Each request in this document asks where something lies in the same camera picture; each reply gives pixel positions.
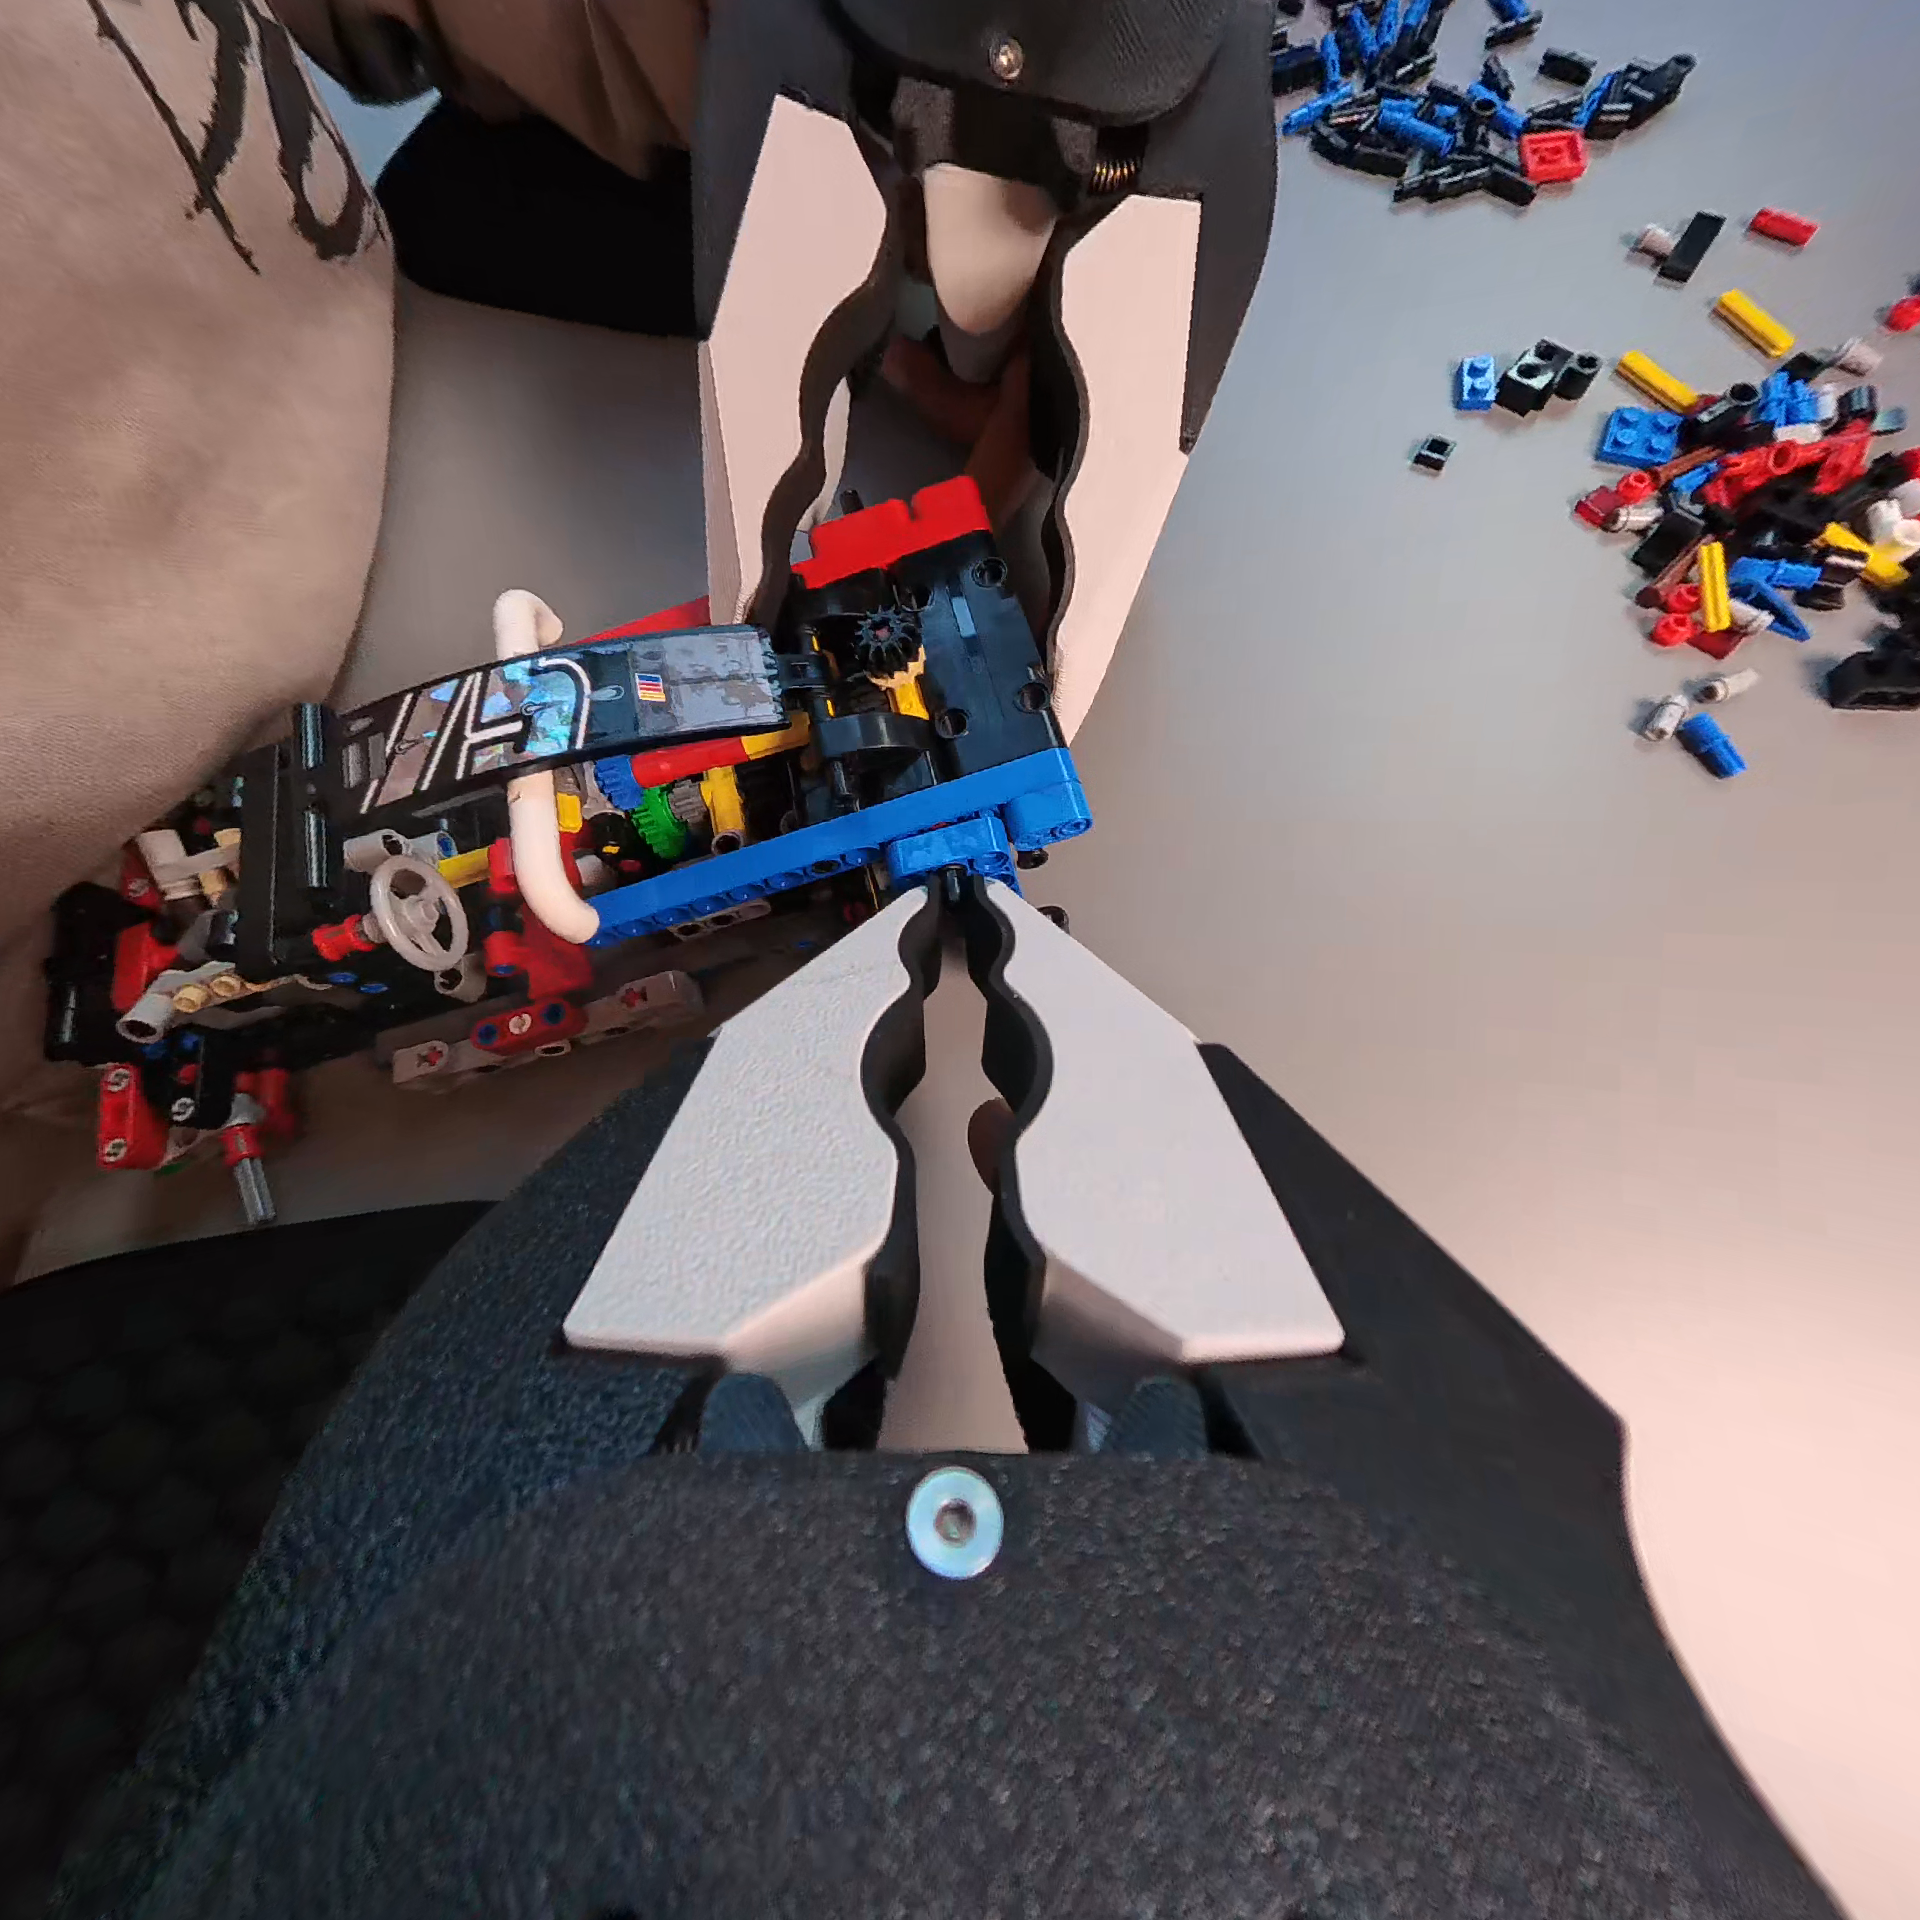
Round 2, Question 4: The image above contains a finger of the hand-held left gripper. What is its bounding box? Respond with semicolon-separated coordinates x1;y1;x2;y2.
1036;192;1210;725
697;94;916;639

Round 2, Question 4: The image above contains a lego car model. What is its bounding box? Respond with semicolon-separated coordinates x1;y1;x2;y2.
42;477;1092;1223

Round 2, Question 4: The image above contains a person's left hand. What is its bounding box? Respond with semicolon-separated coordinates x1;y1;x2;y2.
876;333;1040;519

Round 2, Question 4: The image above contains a black quilted chair seat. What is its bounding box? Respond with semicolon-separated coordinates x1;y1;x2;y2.
0;1200;501;1920
375;98;707;341

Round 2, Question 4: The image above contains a pile of black blue pins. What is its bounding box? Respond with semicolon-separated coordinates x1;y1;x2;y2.
1272;0;1701;208

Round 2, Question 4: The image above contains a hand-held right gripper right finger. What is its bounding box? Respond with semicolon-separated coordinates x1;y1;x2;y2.
960;876;1347;1443

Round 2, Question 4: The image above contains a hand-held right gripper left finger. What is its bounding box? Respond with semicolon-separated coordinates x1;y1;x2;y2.
563;882;942;1429

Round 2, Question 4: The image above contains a pile of mixed lego pieces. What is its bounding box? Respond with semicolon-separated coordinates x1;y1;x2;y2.
1409;208;1920;784

